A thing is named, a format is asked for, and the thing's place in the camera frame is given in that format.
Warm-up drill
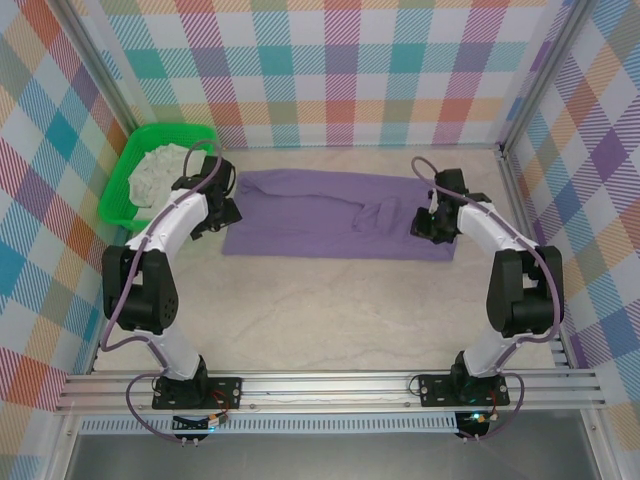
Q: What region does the aluminium frame post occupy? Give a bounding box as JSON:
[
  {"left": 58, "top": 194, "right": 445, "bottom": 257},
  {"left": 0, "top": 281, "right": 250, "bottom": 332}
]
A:
[
  {"left": 62, "top": 0, "right": 141, "bottom": 136},
  {"left": 497, "top": 0, "right": 584, "bottom": 151}
]

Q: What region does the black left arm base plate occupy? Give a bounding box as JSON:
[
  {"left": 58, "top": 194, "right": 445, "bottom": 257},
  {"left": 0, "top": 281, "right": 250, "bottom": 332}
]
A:
[{"left": 152, "top": 375, "right": 244, "bottom": 411}]

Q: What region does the purple t-shirt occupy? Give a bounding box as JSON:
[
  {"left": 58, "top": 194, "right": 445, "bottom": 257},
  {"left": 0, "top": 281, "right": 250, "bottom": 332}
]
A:
[{"left": 221, "top": 169, "right": 457, "bottom": 262}]

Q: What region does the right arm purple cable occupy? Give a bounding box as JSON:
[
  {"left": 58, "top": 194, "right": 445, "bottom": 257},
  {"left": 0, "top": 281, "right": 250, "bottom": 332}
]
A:
[{"left": 410, "top": 156, "right": 564, "bottom": 444}]

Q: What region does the slotted grey cable duct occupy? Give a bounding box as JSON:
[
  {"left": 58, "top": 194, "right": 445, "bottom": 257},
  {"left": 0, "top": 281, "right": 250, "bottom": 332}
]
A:
[{"left": 79, "top": 412, "right": 459, "bottom": 435}]

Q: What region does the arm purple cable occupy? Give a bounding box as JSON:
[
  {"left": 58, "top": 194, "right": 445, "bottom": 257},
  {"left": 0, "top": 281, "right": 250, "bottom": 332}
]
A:
[
  {"left": 410, "top": 156, "right": 564, "bottom": 444},
  {"left": 99, "top": 141, "right": 221, "bottom": 444}
]

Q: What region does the white crumpled t-shirt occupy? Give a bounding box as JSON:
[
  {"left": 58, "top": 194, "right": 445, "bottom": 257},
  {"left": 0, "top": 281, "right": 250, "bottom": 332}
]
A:
[{"left": 127, "top": 142, "right": 204, "bottom": 222}]

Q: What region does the small controller board with wires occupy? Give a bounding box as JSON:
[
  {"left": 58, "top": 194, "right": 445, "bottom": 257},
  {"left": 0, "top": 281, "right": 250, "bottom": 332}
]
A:
[
  {"left": 172, "top": 410, "right": 232, "bottom": 432},
  {"left": 457, "top": 409, "right": 501, "bottom": 434}
]

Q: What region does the wide aluminium mounting rail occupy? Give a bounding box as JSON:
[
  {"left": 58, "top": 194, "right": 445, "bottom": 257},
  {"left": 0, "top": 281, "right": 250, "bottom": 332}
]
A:
[{"left": 54, "top": 369, "right": 606, "bottom": 414}]

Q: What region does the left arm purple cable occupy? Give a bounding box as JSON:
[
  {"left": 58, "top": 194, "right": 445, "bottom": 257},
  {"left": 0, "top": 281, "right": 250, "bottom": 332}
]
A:
[{"left": 99, "top": 141, "right": 221, "bottom": 444}]

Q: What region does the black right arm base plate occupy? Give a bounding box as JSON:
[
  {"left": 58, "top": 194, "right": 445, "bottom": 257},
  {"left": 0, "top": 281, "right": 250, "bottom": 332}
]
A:
[{"left": 417, "top": 373, "right": 510, "bottom": 409}]

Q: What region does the green plastic basket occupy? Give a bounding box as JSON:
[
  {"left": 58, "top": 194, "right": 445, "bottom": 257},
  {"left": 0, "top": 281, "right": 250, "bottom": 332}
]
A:
[{"left": 97, "top": 123, "right": 220, "bottom": 233}]

